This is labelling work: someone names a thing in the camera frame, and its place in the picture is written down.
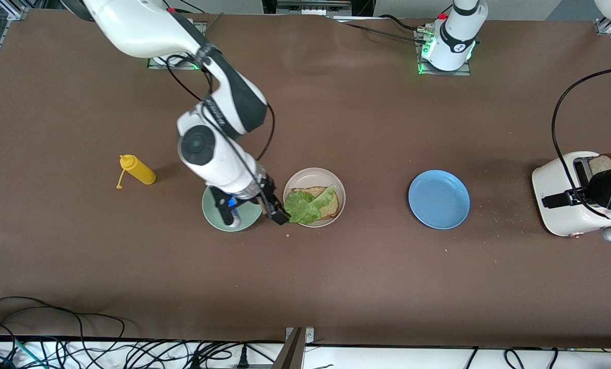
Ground black cable on table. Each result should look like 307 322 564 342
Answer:
328 14 441 44

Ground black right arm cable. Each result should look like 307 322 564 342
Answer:
164 51 276 162

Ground grey metal bar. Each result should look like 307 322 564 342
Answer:
272 328 304 369

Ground small metal bracket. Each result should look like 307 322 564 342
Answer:
286 327 315 345

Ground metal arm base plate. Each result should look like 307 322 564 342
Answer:
148 54 203 70
415 28 472 76

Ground aluminium frame rail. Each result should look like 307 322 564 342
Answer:
0 0 29 100

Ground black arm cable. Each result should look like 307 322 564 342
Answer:
551 67 611 220
164 51 276 162

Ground yellow squeeze bottle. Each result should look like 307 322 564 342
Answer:
116 154 157 190

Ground blue plate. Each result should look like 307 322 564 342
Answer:
408 170 471 230

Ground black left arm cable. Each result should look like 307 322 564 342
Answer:
551 67 611 220

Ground white toaster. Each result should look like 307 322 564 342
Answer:
532 151 611 239

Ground black equipment box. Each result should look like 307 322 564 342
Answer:
262 0 375 17

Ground beige plate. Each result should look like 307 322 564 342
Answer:
283 168 346 228

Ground green lettuce leaf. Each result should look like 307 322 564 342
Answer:
284 184 335 224

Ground brown bread slice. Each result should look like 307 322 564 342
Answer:
305 187 340 220
587 153 611 176

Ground mint green plate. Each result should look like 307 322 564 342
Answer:
202 184 263 232

